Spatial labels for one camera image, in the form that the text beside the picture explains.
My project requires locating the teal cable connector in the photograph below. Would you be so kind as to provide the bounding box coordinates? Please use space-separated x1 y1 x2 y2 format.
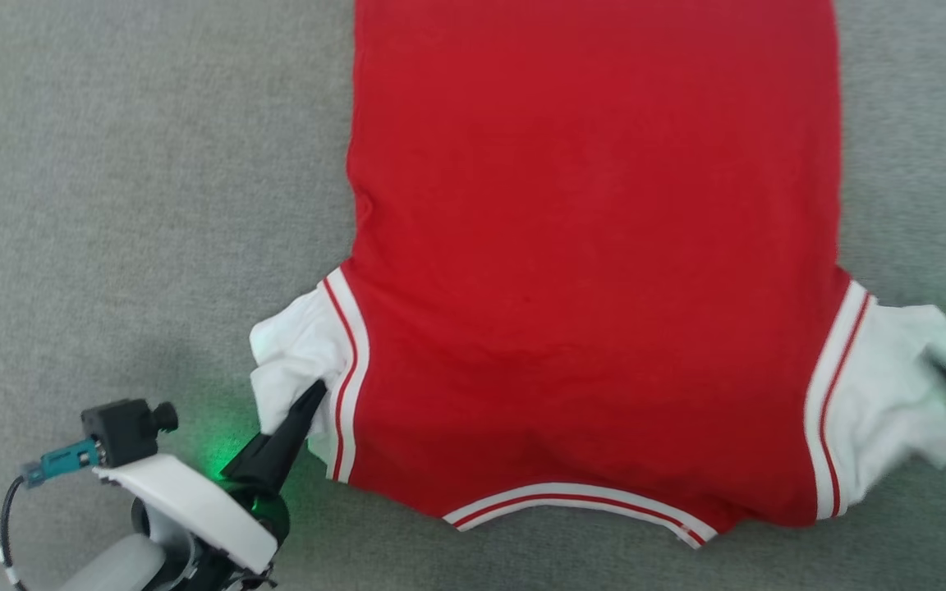
21 439 102 490

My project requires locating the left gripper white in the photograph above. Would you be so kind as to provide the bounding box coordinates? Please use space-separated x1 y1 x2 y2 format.
95 381 328 591

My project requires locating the red shirt with white sleeves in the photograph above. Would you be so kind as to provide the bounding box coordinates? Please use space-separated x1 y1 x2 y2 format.
249 0 946 549

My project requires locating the thin black cable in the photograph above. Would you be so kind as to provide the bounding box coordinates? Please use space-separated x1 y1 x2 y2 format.
0 476 31 591

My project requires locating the grey fabric sofa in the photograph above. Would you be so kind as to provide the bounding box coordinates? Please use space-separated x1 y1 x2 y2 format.
0 0 946 591

